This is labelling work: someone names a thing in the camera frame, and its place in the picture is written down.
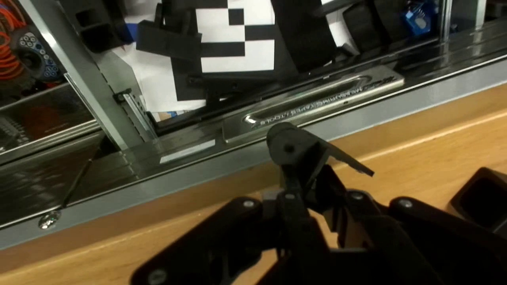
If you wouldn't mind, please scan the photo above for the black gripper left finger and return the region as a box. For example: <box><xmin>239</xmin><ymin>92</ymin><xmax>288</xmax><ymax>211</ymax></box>
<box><xmin>131</xmin><ymin>164</ymin><xmax>318</xmax><ymax>285</ymax></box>

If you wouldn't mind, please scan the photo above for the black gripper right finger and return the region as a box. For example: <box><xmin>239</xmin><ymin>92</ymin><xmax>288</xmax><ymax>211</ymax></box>
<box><xmin>313</xmin><ymin>165</ymin><xmax>507</xmax><ymax>285</ymax></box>

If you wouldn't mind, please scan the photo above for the black wheeled plastic part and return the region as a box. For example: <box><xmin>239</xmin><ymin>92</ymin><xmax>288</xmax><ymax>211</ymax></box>
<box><xmin>265</xmin><ymin>123</ymin><xmax>376</xmax><ymax>184</ymax></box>

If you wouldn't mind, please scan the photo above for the black white checker board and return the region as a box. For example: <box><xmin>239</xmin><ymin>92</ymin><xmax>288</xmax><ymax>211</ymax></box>
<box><xmin>136</xmin><ymin>0</ymin><xmax>334</xmax><ymax>102</ymax></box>

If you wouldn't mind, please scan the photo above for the dark metal framed panel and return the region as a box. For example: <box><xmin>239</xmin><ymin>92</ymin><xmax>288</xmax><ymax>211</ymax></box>
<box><xmin>0</xmin><ymin>86</ymin><xmax>101</xmax><ymax>161</ymax></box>

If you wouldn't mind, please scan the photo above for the small blue plastic part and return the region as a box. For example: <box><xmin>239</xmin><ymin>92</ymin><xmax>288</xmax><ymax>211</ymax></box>
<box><xmin>402</xmin><ymin>0</ymin><xmax>440</xmax><ymax>39</ymax></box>

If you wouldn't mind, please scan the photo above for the black box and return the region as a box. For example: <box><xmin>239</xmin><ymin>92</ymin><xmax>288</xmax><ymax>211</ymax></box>
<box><xmin>72</xmin><ymin>0</ymin><xmax>131</xmax><ymax>54</ymax></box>

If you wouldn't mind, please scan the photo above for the blue patterned object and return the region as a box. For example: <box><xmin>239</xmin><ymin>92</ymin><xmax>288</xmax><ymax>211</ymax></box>
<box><xmin>12</xmin><ymin>29</ymin><xmax>61</xmax><ymax>81</ymax></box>

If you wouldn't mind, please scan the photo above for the orange cable coil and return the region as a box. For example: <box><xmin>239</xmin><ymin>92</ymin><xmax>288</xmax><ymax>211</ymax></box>
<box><xmin>0</xmin><ymin>2</ymin><xmax>25</xmax><ymax>85</ymax></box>

